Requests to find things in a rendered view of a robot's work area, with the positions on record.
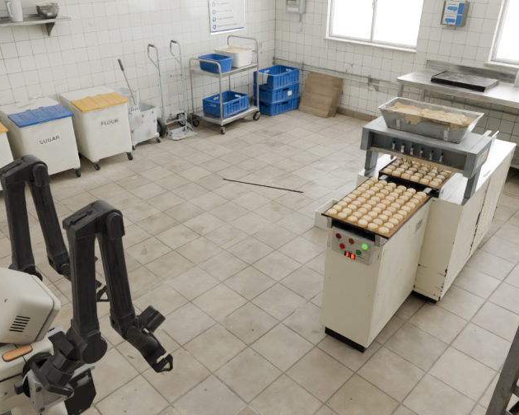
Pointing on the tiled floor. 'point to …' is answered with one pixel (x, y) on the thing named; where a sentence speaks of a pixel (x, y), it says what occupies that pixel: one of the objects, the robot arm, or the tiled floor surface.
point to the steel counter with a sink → (506, 96)
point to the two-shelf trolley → (221, 90)
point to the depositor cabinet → (454, 222)
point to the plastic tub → (323, 216)
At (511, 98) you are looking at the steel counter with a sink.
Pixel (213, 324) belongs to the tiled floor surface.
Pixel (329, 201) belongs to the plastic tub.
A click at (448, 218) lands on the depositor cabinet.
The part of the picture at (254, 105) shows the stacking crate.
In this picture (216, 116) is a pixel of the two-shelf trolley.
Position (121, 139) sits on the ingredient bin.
